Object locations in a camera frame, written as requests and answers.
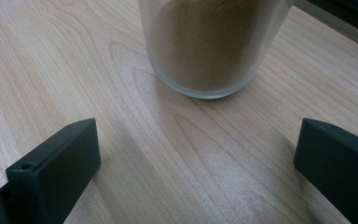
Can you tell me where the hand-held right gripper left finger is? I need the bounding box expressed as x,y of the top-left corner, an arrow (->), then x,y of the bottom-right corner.
4,118 -> 103,224

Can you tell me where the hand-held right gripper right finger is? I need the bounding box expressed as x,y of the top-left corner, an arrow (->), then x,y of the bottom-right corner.
293,118 -> 358,224

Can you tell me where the glass jar with brown powder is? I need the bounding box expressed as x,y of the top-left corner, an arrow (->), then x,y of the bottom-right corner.
137,0 -> 295,101

